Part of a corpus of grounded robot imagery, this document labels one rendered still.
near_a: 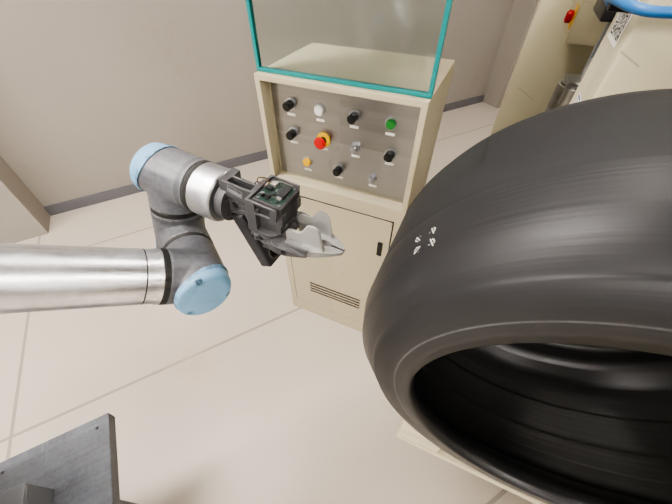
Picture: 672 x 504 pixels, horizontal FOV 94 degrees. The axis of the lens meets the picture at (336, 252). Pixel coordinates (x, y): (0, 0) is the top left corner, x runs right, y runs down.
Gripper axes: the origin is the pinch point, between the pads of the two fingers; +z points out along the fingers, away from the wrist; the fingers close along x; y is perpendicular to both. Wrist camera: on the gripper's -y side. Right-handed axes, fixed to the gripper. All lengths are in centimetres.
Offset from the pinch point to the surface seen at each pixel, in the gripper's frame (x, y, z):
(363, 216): 56, -41, -9
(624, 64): 28.4, 26.4, 27.1
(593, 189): -5.6, 25.1, 20.8
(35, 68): 88, -56, -237
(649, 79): 28.4, 25.4, 30.9
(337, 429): 6, -123, 13
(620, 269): -10.9, 23.1, 23.4
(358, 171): 61, -27, -16
